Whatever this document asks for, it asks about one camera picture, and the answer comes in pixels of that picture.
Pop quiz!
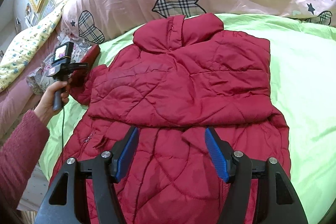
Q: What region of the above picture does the yellow floral blanket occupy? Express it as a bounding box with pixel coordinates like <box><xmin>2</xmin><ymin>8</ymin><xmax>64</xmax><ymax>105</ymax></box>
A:
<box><xmin>1</xmin><ymin>0</ymin><xmax>69</xmax><ymax>92</ymax></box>

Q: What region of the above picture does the person's left hand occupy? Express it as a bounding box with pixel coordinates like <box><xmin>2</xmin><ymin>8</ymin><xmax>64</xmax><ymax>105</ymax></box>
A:
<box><xmin>34</xmin><ymin>78</ymin><xmax>72</xmax><ymax>126</ymax></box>

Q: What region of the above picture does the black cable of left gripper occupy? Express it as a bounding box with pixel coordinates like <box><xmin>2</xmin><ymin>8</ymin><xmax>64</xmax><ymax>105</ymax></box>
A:
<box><xmin>60</xmin><ymin>105</ymin><xmax>66</xmax><ymax>159</ymax></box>

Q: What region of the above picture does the light green bed cover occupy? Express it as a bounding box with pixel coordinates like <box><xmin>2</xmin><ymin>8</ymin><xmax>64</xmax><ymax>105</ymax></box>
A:
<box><xmin>39</xmin><ymin>14</ymin><xmax>335</xmax><ymax>223</ymax></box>

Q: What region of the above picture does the pink bed sheet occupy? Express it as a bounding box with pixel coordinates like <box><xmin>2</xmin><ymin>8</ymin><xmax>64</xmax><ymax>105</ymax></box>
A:
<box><xmin>1</xmin><ymin>31</ymin><xmax>59</xmax><ymax>143</ymax></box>

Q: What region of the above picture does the white floral fabric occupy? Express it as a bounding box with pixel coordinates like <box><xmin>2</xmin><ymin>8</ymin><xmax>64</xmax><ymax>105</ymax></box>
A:
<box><xmin>26</xmin><ymin>32</ymin><xmax>92</xmax><ymax>95</ymax></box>

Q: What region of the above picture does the red quilted puffer jacket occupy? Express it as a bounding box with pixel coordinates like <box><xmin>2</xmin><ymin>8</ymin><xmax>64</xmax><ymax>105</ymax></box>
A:
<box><xmin>63</xmin><ymin>14</ymin><xmax>291</xmax><ymax>223</ymax></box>

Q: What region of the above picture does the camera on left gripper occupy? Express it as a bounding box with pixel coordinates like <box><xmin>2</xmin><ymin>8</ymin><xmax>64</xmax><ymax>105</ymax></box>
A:
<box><xmin>53</xmin><ymin>42</ymin><xmax>74</xmax><ymax>65</ymax></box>

